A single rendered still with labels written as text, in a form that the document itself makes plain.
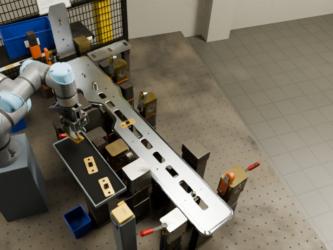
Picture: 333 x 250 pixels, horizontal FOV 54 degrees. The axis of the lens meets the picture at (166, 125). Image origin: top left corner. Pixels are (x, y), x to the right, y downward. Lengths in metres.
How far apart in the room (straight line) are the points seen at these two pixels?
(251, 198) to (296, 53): 2.74
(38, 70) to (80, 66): 0.94
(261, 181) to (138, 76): 1.17
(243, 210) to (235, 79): 2.10
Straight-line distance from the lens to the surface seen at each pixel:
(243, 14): 4.47
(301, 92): 3.78
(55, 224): 1.81
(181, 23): 4.11
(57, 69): 1.16
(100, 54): 2.21
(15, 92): 1.15
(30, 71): 1.21
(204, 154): 1.59
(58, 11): 2.10
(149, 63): 2.61
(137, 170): 1.42
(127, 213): 1.26
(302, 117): 3.49
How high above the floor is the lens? 2.28
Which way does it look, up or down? 48 degrees down
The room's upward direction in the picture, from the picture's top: 3 degrees clockwise
